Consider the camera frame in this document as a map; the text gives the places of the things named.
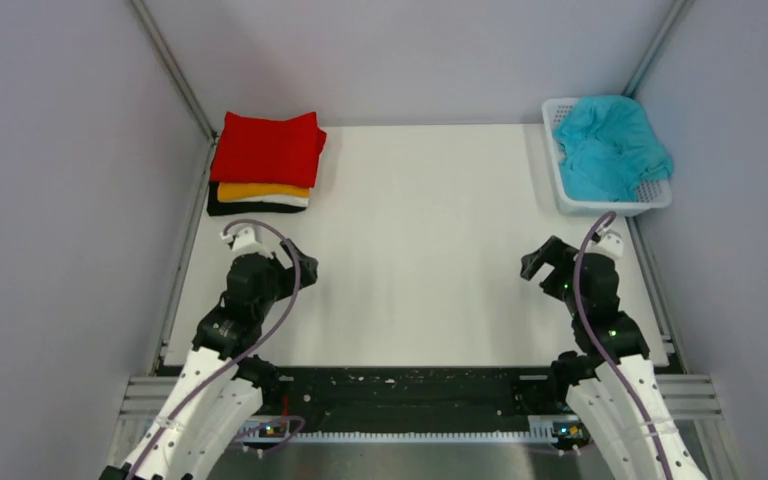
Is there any turquoise t-shirt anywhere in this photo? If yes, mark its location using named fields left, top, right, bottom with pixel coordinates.
left=554, top=95, right=674, bottom=202

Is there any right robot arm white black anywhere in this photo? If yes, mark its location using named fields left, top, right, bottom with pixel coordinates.
left=520, top=232, right=706, bottom=479

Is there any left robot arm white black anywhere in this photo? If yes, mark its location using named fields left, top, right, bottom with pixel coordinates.
left=101, top=238, right=318, bottom=479

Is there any white folded t-shirt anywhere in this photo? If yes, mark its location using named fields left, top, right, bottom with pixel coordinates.
left=234, top=194, right=309, bottom=209

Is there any yellow folded t-shirt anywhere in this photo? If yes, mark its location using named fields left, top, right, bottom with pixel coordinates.
left=218, top=183, right=310, bottom=202

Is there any black folded t-shirt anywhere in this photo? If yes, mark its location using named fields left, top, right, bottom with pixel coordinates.
left=206, top=182, right=307, bottom=217

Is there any red folded t-shirt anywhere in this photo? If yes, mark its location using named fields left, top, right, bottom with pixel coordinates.
left=210, top=112, right=327, bottom=188

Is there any white plastic basket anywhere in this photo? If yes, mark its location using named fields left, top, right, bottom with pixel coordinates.
left=541, top=97, right=673, bottom=217

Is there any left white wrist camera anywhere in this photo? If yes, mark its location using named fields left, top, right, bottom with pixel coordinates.
left=220, top=224, right=272, bottom=258

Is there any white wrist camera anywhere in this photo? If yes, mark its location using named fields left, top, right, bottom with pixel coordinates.
left=588, top=229, right=624, bottom=260
left=220, top=224, right=272, bottom=258

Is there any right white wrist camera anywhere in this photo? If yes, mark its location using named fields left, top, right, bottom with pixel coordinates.
left=588, top=229, right=624, bottom=260

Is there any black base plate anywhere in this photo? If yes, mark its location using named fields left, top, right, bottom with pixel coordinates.
left=158, top=362, right=683, bottom=435

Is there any aluminium frame rail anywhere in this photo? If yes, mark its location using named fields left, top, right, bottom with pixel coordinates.
left=118, top=374, right=722, bottom=419

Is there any white slotted cable duct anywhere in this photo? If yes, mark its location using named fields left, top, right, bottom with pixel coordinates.
left=142, top=417, right=587, bottom=445

